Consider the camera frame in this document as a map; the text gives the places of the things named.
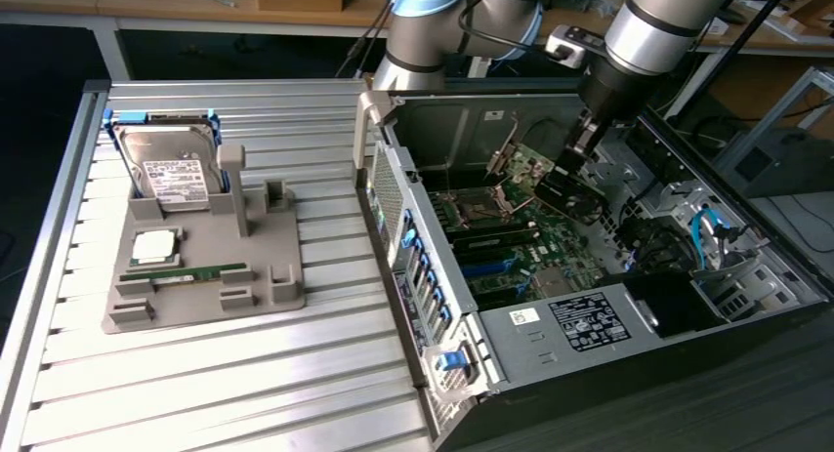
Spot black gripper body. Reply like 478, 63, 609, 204
577, 61, 661, 127

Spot green graphics card black fan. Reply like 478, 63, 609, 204
485, 110, 613, 227

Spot metal drive cage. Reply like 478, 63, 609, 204
563, 129, 693, 228

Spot metal socket cover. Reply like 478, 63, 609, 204
491, 176, 546, 204

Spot CPU socket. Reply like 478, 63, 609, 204
449, 191, 509, 229

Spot green motherboard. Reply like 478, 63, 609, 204
426, 171, 627, 311

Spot RAM slot white clips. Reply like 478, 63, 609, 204
455, 242, 545, 257
450, 231, 539, 245

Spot black monitor stand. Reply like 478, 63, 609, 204
716, 2, 750, 24

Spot black expansion slot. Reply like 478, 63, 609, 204
459, 253, 521, 267

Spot grey chipset heatsink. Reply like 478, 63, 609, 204
533, 266, 577, 298

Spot blue expansion slot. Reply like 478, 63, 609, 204
463, 260, 527, 280

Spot black pole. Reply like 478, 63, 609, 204
662, 0, 798, 120

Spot dark computer box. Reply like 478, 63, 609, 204
733, 128, 834, 199

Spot grey power supply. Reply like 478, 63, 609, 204
478, 284, 660, 383

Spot brown cardboard piece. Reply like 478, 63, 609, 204
785, 0, 834, 31

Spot open black PC case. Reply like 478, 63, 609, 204
351, 78, 834, 452

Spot hard disk blue carrier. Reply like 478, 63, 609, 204
102, 108, 227, 214

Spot green RAM stick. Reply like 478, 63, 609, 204
120, 262, 253, 283

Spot grey parts rack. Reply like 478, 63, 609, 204
100, 144, 307, 335

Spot silver CPU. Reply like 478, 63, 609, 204
128, 229, 182, 267

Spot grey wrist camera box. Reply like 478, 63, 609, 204
543, 24, 609, 68

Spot blue data wire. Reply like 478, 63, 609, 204
690, 205, 729, 273

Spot wooden desk white frame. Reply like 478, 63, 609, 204
539, 0, 834, 121
0, 0, 393, 80

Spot black camera cable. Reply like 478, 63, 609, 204
455, 0, 569, 62

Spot aluminium frame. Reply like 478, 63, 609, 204
713, 64, 834, 199

